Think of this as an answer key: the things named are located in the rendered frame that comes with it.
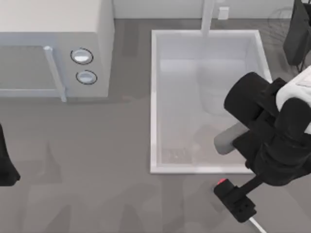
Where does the black tool with red tip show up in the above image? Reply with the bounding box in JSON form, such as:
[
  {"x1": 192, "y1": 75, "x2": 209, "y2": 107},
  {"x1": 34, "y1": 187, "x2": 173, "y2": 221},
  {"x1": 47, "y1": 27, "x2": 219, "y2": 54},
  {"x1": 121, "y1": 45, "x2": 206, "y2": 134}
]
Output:
[{"x1": 213, "y1": 178, "x2": 267, "y2": 233}]

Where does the black stand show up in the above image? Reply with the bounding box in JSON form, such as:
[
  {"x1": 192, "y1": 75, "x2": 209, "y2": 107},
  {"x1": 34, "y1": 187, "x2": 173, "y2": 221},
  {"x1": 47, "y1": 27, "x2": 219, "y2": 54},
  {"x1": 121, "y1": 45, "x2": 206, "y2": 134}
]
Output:
[{"x1": 283, "y1": 0, "x2": 311, "y2": 72}]

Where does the white sink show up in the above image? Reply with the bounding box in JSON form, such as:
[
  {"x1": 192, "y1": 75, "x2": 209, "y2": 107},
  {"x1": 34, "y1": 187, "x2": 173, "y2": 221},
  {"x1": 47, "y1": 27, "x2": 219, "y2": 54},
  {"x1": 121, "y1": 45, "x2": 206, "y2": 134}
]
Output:
[{"x1": 149, "y1": 29, "x2": 273, "y2": 175}]

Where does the tall white tap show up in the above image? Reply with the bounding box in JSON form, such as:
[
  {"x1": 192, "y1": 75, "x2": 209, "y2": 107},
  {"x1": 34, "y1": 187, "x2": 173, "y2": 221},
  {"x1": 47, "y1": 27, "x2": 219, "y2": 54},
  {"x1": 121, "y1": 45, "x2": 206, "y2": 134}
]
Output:
[{"x1": 201, "y1": 0, "x2": 215, "y2": 37}]

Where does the pale microwave oven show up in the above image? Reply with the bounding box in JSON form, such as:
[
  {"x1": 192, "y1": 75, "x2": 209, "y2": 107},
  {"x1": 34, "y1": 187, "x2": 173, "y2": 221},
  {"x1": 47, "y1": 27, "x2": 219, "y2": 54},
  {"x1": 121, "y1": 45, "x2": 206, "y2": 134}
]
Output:
[{"x1": 0, "y1": 0, "x2": 115, "y2": 103}]

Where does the small round microwave knob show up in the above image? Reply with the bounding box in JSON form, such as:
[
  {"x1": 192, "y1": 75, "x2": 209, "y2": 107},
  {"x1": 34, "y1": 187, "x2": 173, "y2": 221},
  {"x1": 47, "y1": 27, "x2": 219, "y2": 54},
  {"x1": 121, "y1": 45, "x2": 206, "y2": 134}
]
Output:
[{"x1": 75, "y1": 69, "x2": 98, "y2": 85}]

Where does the large round microwave knob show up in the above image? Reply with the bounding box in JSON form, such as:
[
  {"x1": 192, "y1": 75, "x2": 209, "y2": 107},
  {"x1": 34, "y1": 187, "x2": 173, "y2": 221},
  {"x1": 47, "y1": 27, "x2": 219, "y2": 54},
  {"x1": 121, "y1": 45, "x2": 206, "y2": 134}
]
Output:
[{"x1": 69, "y1": 47, "x2": 94, "y2": 66}]

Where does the microwave oven door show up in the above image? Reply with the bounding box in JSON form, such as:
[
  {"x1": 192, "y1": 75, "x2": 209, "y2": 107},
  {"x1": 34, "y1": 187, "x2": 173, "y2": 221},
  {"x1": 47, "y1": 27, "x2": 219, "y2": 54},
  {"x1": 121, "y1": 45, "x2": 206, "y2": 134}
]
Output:
[{"x1": 0, "y1": 32, "x2": 67, "y2": 98}]

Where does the white wall socket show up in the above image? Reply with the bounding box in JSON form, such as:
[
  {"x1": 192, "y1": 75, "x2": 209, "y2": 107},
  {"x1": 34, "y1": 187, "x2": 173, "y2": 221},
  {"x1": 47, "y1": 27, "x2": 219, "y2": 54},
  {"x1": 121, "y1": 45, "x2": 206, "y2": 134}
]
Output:
[{"x1": 218, "y1": 6, "x2": 229, "y2": 20}]

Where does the pale microwave door handle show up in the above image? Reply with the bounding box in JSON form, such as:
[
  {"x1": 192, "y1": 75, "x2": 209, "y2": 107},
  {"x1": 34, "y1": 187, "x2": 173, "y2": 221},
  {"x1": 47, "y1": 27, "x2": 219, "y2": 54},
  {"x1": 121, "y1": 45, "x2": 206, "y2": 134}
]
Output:
[{"x1": 43, "y1": 45, "x2": 68, "y2": 103}]

